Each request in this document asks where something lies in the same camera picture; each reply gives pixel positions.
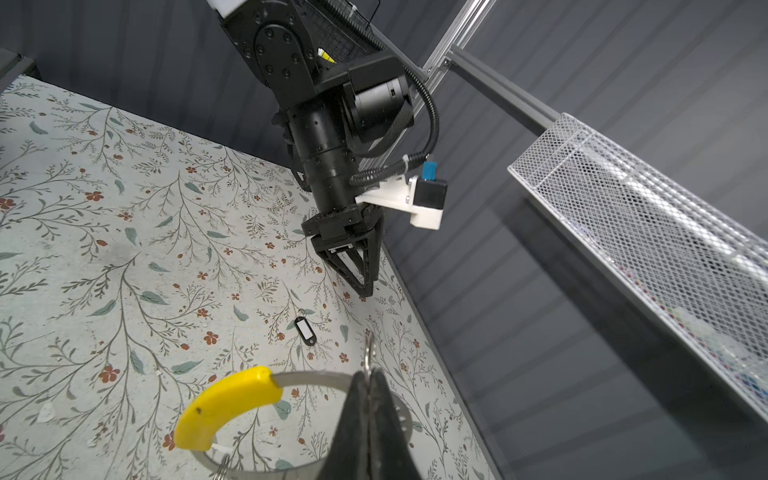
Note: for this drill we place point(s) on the aluminium mounting rail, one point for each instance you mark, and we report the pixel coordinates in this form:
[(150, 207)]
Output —
[(13, 65)]

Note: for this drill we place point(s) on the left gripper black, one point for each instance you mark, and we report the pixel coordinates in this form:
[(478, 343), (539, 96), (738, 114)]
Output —
[(349, 242)]

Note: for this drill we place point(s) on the aluminium frame crossbar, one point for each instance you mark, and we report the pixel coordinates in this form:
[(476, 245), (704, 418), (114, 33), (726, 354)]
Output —
[(531, 113)]

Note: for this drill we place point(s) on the black wire basket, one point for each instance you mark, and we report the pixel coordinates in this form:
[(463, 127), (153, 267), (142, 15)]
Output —
[(340, 30)]

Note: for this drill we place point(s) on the black key tag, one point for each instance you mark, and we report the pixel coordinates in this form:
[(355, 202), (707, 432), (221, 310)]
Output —
[(305, 330)]

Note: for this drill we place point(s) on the items inside white basket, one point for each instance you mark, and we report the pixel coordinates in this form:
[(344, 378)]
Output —
[(736, 339)]

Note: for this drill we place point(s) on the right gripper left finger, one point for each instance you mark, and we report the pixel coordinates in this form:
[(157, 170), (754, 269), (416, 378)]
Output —
[(348, 457)]

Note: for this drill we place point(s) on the white wire mesh basket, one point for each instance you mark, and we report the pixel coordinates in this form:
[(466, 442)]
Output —
[(657, 238)]

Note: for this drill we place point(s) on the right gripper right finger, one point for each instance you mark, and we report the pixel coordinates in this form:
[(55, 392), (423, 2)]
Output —
[(388, 451)]

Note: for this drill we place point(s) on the yellow marker in basket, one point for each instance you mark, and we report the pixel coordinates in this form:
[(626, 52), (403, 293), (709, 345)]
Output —
[(325, 56)]

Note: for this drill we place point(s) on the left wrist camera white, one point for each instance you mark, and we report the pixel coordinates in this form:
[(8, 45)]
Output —
[(422, 196)]

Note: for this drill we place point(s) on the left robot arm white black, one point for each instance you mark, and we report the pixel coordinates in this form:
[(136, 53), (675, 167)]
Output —
[(333, 112)]

